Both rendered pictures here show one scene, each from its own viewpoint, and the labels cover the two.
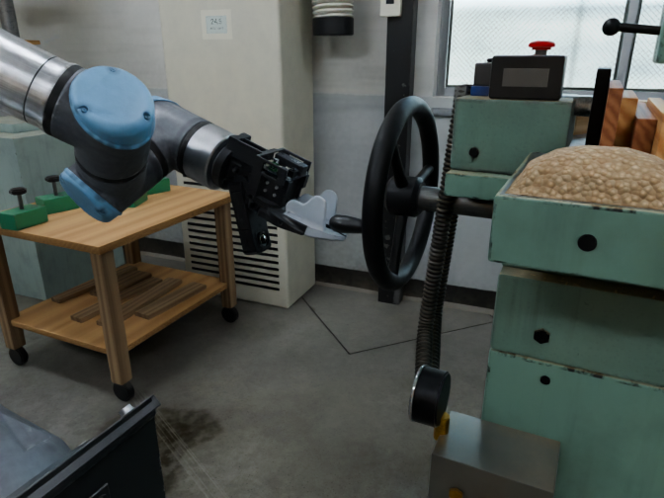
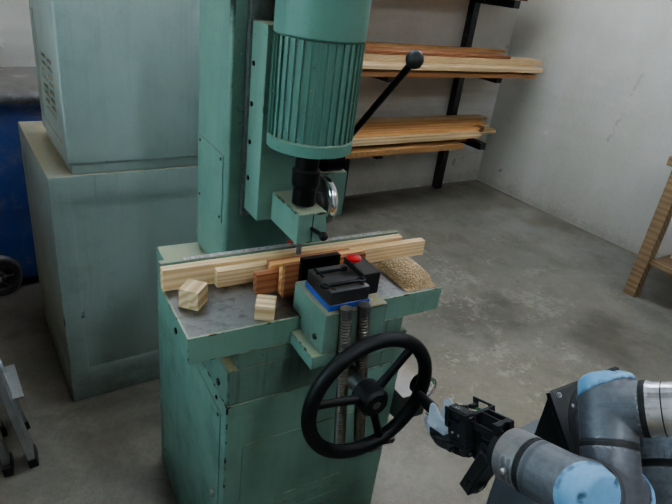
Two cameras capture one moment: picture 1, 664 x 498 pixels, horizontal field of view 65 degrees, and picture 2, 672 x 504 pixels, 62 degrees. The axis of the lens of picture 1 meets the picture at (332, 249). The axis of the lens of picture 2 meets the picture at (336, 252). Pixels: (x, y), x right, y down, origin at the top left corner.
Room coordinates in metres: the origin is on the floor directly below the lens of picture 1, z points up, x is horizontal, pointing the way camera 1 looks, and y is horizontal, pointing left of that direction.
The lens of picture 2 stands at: (1.55, 0.23, 1.52)
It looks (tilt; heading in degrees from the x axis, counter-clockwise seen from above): 26 degrees down; 211
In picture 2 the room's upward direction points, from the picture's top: 8 degrees clockwise
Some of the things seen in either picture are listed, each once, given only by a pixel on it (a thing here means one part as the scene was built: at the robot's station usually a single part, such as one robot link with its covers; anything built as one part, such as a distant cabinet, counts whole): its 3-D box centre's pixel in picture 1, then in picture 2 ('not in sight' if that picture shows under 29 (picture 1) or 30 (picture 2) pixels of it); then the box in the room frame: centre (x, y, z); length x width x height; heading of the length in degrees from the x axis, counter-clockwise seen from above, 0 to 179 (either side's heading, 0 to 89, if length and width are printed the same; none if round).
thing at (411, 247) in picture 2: not in sight; (329, 260); (0.54, -0.38, 0.92); 0.55 x 0.02 x 0.04; 154
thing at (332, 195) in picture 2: not in sight; (323, 199); (0.45, -0.48, 1.02); 0.12 x 0.03 x 0.12; 64
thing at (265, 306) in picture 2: (569, 122); (265, 307); (0.80, -0.35, 0.92); 0.05 x 0.04 x 0.03; 35
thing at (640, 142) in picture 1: (637, 128); (303, 275); (0.65, -0.37, 0.92); 0.23 x 0.02 x 0.05; 154
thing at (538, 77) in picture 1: (520, 72); (345, 280); (0.70, -0.24, 0.99); 0.13 x 0.11 x 0.06; 154
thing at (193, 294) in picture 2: not in sight; (193, 294); (0.87, -0.48, 0.92); 0.05 x 0.04 x 0.04; 21
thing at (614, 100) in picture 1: (609, 118); (324, 274); (0.64, -0.33, 0.94); 0.20 x 0.01 x 0.08; 154
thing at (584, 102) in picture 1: (571, 105); (325, 281); (0.68, -0.30, 0.95); 0.09 x 0.07 x 0.09; 154
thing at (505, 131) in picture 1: (515, 130); (338, 310); (0.71, -0.24, 0.92); 0.15 x 0.13 x 0.09; 154
